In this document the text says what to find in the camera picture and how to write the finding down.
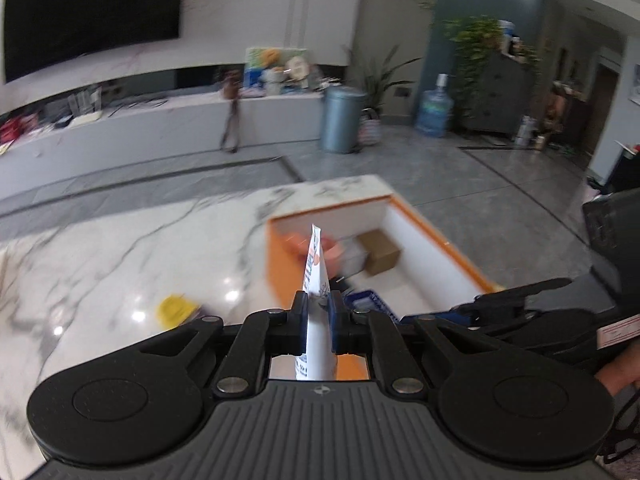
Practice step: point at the black television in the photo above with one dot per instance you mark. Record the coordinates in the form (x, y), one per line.
(90, 15)

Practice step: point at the colourful picture board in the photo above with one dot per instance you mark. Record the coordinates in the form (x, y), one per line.
(267, 62)

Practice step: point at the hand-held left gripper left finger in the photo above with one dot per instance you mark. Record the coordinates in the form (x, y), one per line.
(300, 322)

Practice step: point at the wall socket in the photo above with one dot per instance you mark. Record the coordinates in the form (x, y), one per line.
(404, 92)

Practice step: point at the round white hand fan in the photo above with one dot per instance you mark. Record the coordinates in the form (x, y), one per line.
(296, 67)

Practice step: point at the brown cardboard box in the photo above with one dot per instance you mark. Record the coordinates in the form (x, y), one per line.
(382, 255)

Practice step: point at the white marble tv console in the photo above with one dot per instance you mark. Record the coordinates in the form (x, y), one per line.
(150, 130)

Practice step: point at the yellow round lid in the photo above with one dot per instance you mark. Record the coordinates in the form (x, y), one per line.
(176, 310)

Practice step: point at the red box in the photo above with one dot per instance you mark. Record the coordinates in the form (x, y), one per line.
(12, 130)

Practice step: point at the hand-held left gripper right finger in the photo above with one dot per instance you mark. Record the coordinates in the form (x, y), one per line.
(336, 322)

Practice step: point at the blue water jug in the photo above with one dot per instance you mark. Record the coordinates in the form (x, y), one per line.
(434, 110)

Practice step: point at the long leaf potted plant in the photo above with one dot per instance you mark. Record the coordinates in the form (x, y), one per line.
(380, 77)

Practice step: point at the dark grey cabinet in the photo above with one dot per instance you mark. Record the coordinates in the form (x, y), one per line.
(500, 95)

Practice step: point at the woven checkered bag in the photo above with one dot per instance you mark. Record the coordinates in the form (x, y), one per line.
(370, 130)

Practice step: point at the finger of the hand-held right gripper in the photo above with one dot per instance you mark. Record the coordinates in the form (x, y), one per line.
(440, 317)
(520, 292)

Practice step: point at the blue grey trash can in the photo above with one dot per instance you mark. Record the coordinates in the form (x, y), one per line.
(340, 120)

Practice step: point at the bushy green vine plant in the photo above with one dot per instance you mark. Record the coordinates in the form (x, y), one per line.
(472, 45)

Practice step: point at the white squeeze tube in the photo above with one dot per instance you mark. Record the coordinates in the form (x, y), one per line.
(317, 320)

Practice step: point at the white grey box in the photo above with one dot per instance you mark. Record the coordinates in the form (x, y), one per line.
(352, 260)

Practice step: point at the large pink bottle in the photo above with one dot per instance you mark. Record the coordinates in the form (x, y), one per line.
(295, 250)

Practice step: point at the person's right hand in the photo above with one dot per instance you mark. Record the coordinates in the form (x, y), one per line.
(617, 375)

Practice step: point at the orange cardboard box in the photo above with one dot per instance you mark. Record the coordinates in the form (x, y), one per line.
(420, 250)

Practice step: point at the blue box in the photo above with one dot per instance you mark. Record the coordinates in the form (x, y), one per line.
(370, 302)

